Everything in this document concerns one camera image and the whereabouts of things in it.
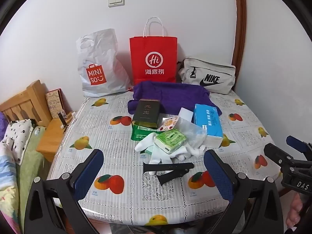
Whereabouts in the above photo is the small dark bottle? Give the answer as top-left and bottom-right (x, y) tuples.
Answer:
(57, 111), (69, 128)

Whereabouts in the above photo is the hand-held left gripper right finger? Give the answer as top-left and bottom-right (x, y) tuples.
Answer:
(203, 149), (284, 234)

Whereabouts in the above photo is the person's right hand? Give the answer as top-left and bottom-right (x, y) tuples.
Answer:
(285, 192), (312, 234)

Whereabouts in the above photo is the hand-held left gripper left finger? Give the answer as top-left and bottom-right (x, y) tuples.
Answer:
(24, 149), (105, 234)

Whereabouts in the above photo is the purple towel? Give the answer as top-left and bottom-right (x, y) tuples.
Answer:
(127, 82), (222, 116)

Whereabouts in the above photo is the dark green tin box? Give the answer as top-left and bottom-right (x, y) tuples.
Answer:
(132, 99), (160, 129)

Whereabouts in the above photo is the purple plush cloth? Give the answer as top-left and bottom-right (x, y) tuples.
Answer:
(0, 112), (9, 144)

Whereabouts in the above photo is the fruit-print tablecloth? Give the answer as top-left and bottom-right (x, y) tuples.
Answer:
(46, 89), (290, 227)

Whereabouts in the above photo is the white black-dotted pillow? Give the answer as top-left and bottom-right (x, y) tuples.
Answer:
(2, 119), (35, 165)

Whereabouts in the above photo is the wooden headboard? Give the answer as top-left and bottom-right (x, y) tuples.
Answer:
(0, 80), (51, 125)

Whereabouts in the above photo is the green tissue packet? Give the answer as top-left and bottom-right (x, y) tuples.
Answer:
(155, 130), (188, 154)

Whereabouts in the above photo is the green bed sheet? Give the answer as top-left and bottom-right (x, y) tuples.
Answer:
(16, 127), (53, 225)

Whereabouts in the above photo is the blue tissue pack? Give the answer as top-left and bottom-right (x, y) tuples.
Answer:
(192, 104), (224, 149)

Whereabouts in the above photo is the white glove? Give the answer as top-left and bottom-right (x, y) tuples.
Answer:
(135, 133), (171, 176)

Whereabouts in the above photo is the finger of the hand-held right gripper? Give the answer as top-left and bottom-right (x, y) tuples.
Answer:
(286, 135), (312, 157)
(264, 143), (296, 170)

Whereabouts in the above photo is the brown patterned box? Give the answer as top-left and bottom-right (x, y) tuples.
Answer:
(45, 89), (66, 119)

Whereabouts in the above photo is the brown wooden door frame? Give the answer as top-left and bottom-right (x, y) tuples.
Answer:
(230, 0), (248, 93)

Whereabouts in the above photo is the translucent mesh pouch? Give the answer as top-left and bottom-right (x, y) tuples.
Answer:
(174, 121), (207, 149)

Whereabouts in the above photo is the white plastic shopping bag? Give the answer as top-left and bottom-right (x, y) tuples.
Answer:
(76, 28), (133, 98)

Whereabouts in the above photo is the fruit-print wipe packet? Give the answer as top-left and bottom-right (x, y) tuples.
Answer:
(157, 116), (181, 132)

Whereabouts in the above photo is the wooden nightstand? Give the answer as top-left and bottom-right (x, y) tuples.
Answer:
(36, 112), (76, 162)

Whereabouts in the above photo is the red paper bag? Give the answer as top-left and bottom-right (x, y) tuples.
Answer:
(129, 17), (178, 86)

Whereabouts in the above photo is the colourful quilt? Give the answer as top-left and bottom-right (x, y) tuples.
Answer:
(0, 141), (25, 234)

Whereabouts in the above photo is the beige fabric pouch bag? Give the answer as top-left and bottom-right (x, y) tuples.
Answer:
(177, 57), (237, 95)

